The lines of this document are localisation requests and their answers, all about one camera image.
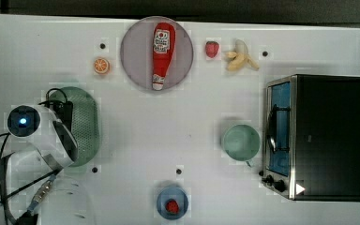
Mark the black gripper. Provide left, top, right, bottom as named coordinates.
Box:
left=38, top=100, right=73, bottom=133

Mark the green oval strainer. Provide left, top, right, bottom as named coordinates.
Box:
left=46, top=86, right=100, bottom=167

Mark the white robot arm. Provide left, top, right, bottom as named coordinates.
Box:
left=0, top=105, right=96, bottom=225

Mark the orange slice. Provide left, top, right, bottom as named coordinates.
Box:
left=94, top=58, right=110, bottom=74

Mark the grey round plate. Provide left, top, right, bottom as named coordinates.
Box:
left=120, top=16, right=194, bottom=91

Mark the red ketchup bottle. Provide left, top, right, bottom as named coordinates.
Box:
left=152, top=22, right=176, bottom=91

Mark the blue bowl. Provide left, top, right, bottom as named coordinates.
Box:
left=157, top=186, right=189, bottom=220

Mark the small red fruit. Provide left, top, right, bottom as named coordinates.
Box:
left=165, top=200, right=179, bottom=215

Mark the red strawberry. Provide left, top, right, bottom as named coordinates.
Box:
left=205, top=41, right=219, bottom=58

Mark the green mug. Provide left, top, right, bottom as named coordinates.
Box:
left=221, top=124, right=261, bottom=167

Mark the peeled banana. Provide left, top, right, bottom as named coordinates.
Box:
left=225, top=39, right=260, bottom=71

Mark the black toaster oven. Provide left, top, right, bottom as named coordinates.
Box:
left=260, top=74, right=360, bottom=202

